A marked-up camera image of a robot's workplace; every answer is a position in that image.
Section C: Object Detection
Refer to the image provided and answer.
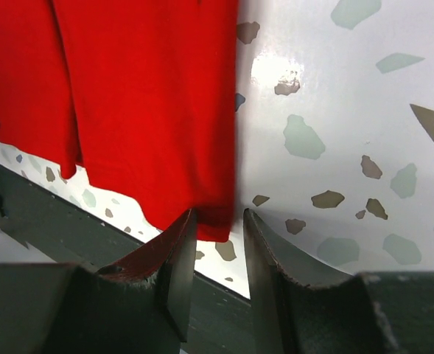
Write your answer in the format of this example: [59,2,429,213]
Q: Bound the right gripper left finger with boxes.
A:
[0,210,197,353]

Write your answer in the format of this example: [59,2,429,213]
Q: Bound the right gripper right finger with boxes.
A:
[243,209,434,353]

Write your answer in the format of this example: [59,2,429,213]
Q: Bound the red t shirt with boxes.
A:
[0,1,238,243]

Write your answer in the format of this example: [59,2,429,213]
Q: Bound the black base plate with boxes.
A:
[0,164,256,353]

